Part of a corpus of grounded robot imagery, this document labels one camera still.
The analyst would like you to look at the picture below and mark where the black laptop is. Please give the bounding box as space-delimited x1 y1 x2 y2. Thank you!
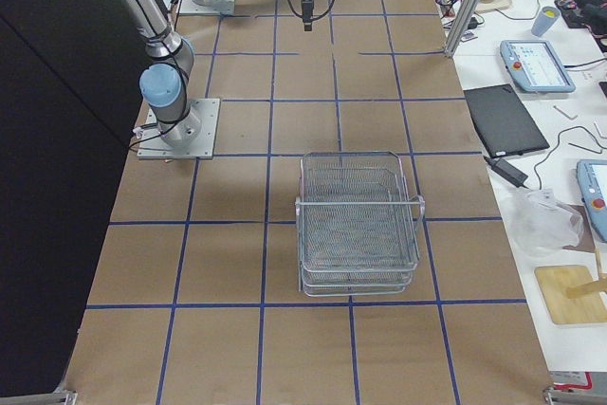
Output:
464 83 549 158

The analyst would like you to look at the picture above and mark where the blue teach pendant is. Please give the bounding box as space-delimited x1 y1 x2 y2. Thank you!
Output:
499 40 576 93
576 159 607 242

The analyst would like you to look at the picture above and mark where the blue cup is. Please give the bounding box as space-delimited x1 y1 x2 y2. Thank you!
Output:
531 6 561 37

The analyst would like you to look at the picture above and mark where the black power adapter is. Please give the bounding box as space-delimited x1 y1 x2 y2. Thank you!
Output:
483 156 528 188

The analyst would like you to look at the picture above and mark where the clear plastic bag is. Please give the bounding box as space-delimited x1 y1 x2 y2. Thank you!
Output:
507 189 584 256

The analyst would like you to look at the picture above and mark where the wooden cutting board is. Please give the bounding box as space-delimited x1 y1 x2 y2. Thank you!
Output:
534 265 606 325

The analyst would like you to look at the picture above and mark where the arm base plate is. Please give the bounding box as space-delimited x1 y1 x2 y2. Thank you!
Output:
137 99 220 159
179 0 235 16

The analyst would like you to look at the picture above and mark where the aluminium frame post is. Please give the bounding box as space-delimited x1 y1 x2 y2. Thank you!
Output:
443 0 505 59

